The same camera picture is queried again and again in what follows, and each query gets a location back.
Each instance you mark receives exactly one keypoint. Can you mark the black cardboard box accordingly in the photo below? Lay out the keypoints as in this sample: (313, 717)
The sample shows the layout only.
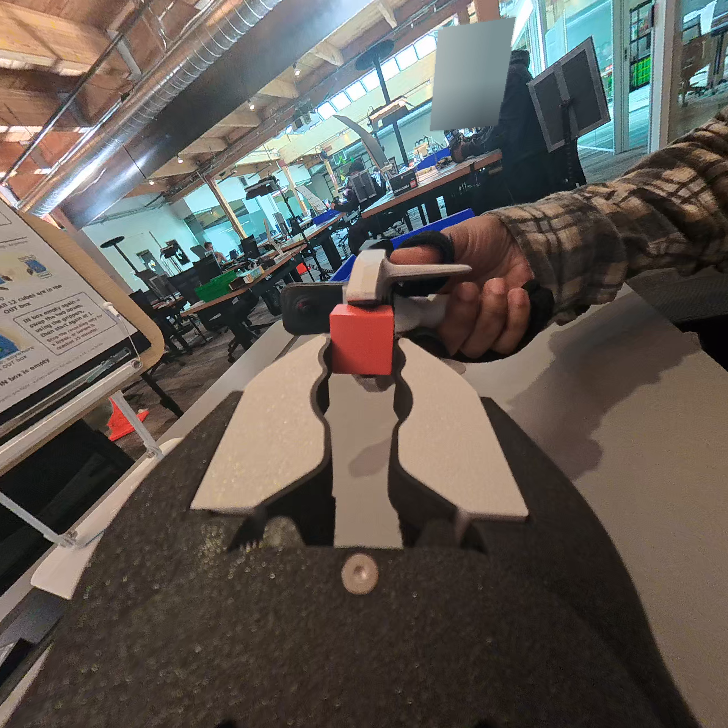
(404, 183)

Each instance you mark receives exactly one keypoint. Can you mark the black studio light stand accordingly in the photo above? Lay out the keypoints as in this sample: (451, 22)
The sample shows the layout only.
(264, 185)

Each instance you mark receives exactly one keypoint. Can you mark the small cardboard box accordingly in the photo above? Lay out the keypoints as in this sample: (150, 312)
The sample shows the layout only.
(247, 276)

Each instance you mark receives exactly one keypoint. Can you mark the orange traffic cone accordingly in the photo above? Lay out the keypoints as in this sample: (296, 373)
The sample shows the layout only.
(125, 424)

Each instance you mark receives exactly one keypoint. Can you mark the person's right hand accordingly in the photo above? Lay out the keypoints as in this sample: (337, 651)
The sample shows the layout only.
(495, 284)

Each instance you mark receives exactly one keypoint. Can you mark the long wooden desk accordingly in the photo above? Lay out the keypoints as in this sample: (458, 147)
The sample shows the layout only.
(227, 298)
(432, 179)
(307, 233)

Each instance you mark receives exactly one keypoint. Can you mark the blue plastic bin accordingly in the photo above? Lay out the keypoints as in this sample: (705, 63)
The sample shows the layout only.
(329, 217)
(341, 273)

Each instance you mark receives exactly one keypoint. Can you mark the white tablet stand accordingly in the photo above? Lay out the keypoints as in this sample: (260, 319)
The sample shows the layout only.
(68, 557)

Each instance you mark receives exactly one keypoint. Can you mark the white instruction sheet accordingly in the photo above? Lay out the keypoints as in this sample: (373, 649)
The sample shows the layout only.
(45, 313)

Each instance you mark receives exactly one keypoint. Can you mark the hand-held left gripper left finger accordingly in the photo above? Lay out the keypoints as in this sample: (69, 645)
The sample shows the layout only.
(267, 449)

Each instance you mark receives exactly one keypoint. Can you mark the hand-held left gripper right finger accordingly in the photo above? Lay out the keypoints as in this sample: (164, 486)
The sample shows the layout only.
(455, 455)

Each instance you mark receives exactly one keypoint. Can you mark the stack of green bins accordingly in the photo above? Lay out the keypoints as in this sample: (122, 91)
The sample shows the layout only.
(216, 287)

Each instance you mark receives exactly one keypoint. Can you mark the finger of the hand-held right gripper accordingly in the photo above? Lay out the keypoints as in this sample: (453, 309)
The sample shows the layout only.
(369, 278)
(375, 384)

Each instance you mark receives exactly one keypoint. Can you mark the grey standing monitor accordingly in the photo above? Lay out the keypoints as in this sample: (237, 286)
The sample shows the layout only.
(571, 94)

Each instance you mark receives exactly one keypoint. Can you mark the red wooden cube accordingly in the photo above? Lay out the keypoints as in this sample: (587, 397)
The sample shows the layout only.
(361, 341)

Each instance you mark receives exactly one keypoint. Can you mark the person's right forearm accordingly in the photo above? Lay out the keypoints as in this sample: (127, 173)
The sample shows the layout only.
(625, 227)

